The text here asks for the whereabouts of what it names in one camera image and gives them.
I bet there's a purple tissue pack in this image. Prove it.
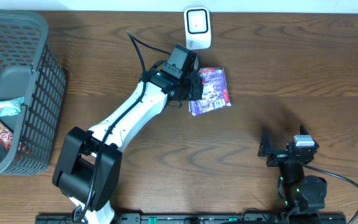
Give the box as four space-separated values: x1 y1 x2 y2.
189 67 231 116

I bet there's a red orange snack bar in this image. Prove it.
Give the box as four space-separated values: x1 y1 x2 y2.
0 120 14 151

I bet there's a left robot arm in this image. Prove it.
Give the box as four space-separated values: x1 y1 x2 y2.
52 51 203 223

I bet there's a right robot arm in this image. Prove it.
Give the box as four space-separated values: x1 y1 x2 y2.
257 125 327 224

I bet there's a white barcode scanner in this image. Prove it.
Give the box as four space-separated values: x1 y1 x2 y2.
183 7 212 50

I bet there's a grey plastic mesh basket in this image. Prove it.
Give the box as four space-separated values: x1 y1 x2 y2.
0 10 67 175

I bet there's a right black cable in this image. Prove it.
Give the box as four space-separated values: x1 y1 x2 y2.
289 152 358 224

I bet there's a black cable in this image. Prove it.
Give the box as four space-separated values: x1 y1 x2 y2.
289 152 358 224
71 30 172 224

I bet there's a left black cable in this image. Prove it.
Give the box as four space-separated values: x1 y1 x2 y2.
71 30 172 224

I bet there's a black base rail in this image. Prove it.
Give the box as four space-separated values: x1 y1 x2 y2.
35 212 348 224

